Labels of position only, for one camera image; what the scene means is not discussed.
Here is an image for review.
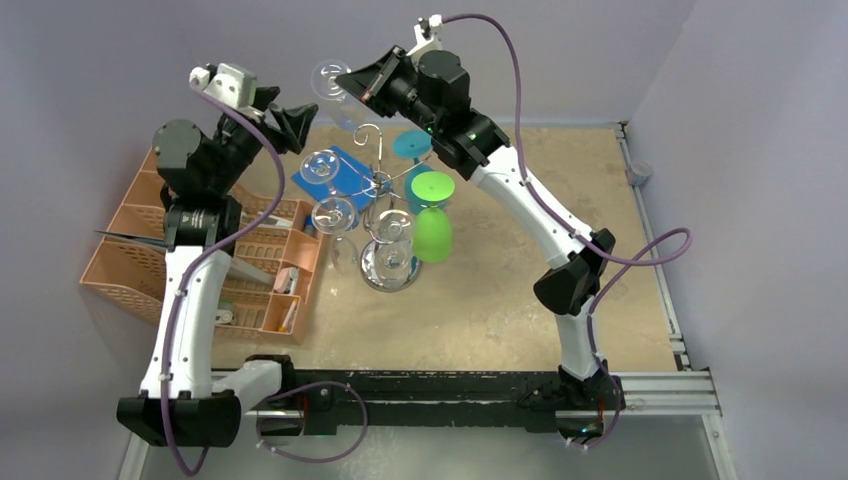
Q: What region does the orange plastic desk organizer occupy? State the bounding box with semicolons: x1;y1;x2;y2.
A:
80;153;324;344

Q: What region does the clear wine glass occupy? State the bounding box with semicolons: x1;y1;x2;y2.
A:
299;149;344;201
371;209;415;291
311;196;359;275
311;60;365;132

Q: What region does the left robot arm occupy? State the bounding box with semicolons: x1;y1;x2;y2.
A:
116;87;319;448

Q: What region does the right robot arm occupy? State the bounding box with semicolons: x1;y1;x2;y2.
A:
335;46;625;412

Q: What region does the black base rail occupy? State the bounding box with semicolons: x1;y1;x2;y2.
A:
261;369;627;439

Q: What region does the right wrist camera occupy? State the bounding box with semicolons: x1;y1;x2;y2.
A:
407;14;443;64

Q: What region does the chrome wine glass rack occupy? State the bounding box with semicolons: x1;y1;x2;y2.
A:
300;123;456;293

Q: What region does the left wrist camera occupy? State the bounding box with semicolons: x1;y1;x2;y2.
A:
188;63;265;120

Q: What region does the blue plastic wine glass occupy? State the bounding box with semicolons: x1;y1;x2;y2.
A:
392;130;433;216

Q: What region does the green plastic wine glass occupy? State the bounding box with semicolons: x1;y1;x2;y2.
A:
411;170;455;263

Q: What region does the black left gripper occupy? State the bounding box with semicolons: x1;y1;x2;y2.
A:
208;87;314;195

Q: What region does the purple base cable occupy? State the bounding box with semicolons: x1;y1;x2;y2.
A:
258;380;370;465

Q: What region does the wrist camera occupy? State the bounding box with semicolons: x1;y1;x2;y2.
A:
188;63;265;120
407;14;443;64

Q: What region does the blue square mat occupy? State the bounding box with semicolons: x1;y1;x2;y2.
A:
291;146;375;234

